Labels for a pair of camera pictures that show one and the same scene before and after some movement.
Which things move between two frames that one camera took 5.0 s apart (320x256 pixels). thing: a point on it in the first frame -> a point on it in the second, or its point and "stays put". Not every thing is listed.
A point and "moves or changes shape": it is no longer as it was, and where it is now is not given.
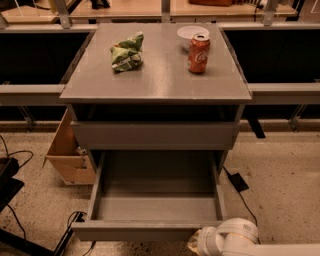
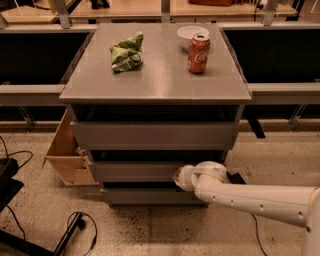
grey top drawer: (155, 135) stays put
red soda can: (199, 51) stays put
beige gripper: (207, 240) -> (186, 177)
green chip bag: (128, 54) stays put
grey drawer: (154, 195) moves or changes shape
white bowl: (186, 34) stays put
